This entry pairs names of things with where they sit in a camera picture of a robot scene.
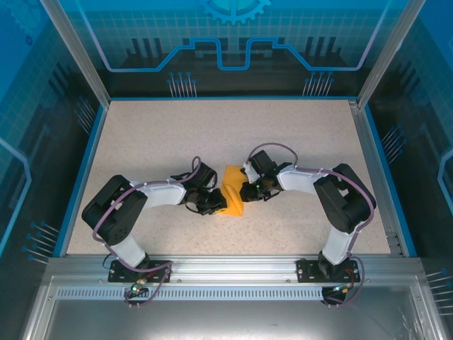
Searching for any right arm cable connector plug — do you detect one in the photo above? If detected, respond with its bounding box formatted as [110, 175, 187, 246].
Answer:
[331, 282, 355, 295]

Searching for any left blue printed side panel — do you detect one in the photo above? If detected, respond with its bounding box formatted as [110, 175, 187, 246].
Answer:
[0, 0, 107, 340]

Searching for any arm cable connector plug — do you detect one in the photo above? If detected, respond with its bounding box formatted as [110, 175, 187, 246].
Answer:
[127, 279, 149, 298]
[331, 282, 355, 295]

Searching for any aluminium side rail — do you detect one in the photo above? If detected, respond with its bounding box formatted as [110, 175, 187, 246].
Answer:
[348, 100, 404, 256]

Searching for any aluminium frame post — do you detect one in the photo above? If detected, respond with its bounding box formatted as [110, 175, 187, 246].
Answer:
[39, 0, 112, 108]
[356, 0, 419, 109]

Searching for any long aluminium mounting rail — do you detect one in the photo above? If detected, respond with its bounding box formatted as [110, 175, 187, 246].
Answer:
[45, 254, 425, 285]

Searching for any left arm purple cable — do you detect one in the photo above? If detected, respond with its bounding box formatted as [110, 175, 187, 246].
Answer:
[92, 155, 202, 309]

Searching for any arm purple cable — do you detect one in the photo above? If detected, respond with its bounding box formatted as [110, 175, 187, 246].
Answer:
[92, 155, 202, 309]
[246, 142, 377, 306]

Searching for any blue printed side panel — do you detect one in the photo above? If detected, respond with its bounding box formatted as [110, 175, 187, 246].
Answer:
[364, 0, 453, 340]
[0, 0, 107, 340]

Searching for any blue gear print panel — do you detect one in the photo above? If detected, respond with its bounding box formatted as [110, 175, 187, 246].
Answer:
[72, 0, 394, 100]

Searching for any left aluminium frame post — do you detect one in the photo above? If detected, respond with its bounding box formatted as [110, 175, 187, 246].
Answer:
[39, 0, 112, 108]

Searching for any orange square paper sheet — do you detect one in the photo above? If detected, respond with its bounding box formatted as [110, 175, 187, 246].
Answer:
[216, 164, 246, 217]

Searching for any blue table border frame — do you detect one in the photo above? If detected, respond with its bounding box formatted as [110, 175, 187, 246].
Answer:
[52, 94, 419, 259]

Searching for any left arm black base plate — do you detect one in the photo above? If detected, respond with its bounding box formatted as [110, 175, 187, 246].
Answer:
[108, 259, 173, 284]

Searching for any right aluminium frame post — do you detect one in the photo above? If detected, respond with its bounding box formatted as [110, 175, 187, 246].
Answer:
[356, 0, 419, 109]

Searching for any grey sheet metal tray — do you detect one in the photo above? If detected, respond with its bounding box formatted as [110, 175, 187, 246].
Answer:
[19, 275, 445, 340]

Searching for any right blue printed side panel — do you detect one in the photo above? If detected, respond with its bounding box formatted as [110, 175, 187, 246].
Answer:
[364, 0, 453, 340]

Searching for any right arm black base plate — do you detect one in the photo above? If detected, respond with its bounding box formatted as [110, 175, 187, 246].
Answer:
[296, 257, 362, 284]

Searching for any slotted metal cable duct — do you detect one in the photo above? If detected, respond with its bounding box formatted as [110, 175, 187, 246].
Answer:
[55, 286, 328, 302]

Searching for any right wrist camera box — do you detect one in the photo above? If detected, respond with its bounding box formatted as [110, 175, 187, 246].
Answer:
[243, 161, 258, 184]

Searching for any left arm cable connector plug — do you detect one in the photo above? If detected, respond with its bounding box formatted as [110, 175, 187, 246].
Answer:
[127, 279, 149, 298]

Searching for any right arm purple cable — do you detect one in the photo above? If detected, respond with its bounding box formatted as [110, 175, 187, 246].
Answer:
[246, 142, 377, 306]

